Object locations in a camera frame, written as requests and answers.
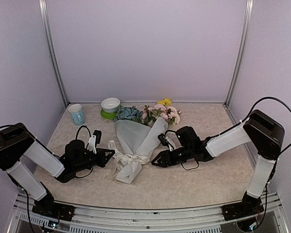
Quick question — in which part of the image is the green plate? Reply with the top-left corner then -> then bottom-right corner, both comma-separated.
100,108 -> 118,119

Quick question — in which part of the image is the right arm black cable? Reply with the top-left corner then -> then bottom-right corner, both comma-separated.
247,97 -> 291,156

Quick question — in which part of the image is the aluminium frame post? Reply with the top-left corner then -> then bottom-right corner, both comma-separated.
39,0 -> 70,108
225,0 -> 254,108

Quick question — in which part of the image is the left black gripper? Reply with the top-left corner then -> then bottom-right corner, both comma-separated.
73,148 -> 115,172

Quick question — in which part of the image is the white ceramic bowl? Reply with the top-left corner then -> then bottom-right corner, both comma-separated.
101,98 -> 121,113

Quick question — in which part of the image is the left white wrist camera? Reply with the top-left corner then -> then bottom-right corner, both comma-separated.
87,130 -> 102,154

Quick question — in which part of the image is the right aluminium frame post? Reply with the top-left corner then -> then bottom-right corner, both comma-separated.
225,0 -> 254,108

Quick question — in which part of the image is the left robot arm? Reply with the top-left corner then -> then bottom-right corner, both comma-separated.
0,123 -> 115,221

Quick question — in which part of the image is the cream printed ribbon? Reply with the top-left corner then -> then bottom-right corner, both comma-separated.
107,140 -> 150,176

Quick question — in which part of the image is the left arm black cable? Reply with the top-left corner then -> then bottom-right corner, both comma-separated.
75,125 -> 92,144

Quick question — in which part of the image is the pink fake flower bunch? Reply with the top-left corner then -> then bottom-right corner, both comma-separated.
141,104 -> 182,126

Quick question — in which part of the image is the light blue mug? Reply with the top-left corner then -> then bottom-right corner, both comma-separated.
68,104 -> 85,126

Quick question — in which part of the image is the left aluminium frame post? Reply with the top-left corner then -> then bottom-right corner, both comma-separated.
39,0 -> 70,108

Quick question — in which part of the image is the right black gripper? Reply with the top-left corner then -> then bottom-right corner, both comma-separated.
151,146 -> 193,168

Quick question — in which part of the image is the yellow fake flower stem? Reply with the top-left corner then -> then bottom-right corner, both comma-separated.
157,98 -> 172,106

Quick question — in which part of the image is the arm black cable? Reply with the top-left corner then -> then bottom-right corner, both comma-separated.
247,97 -> 291,156
75,125 -> 92,144

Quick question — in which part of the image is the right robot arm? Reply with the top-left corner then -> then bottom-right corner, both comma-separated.
151,109 -> 285,221

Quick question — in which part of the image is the front aluminium rail base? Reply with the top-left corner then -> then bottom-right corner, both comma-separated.
7,191 -> 291,233

